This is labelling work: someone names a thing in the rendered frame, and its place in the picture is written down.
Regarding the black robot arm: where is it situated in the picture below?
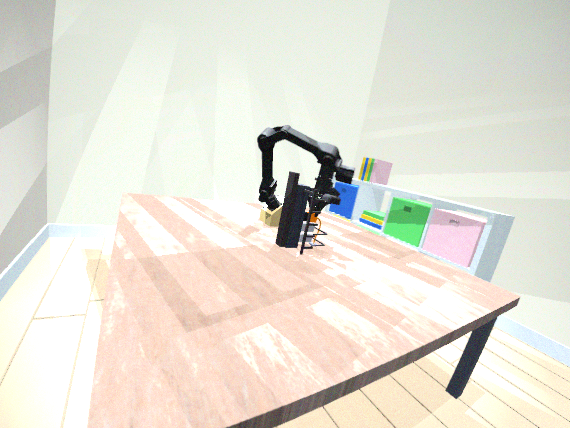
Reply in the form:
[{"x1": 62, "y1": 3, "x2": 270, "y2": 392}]
[{"x1": 257, "y1": 125, "x2": 355, "y2": 212}]

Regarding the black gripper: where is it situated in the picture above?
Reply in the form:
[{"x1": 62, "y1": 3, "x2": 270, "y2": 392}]
[{"x1": 308, "y1": 176, "x2": 341, "y2": 212}]

